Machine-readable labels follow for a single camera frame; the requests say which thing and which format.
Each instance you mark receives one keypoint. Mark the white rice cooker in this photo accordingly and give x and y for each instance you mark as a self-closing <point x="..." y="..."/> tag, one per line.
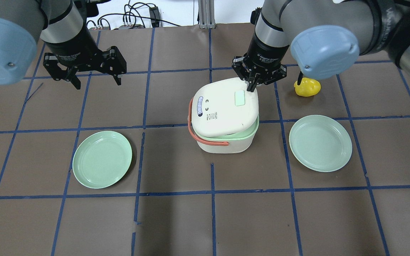
<point x="223" y="117"/>

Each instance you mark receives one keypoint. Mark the green plate near yellow toy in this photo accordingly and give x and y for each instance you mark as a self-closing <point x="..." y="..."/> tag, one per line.
<point x="320" y="143"/>

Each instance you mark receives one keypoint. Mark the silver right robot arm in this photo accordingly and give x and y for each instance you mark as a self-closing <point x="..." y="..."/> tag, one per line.
<point x="325" y="37"/>

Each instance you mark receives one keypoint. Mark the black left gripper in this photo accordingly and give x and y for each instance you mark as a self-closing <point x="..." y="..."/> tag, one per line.
<point x="74" y="49"/>

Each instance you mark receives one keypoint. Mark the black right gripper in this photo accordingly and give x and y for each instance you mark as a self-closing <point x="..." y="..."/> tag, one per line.
<point x="264" y="54"/>

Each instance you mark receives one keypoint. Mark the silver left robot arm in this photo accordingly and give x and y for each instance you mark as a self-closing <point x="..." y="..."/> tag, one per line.
<point x="61" y="24"/>

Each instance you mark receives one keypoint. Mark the aluminium frame post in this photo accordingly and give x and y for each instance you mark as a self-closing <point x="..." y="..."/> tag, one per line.
<point x="206" y="13"/>

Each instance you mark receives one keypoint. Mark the green plate far side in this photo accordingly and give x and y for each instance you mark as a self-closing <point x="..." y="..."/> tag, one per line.
<point x="102" y="159"/>

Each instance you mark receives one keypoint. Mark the yellow toy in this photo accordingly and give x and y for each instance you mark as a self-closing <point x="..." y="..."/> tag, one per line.
<point x="307" y="87"/>

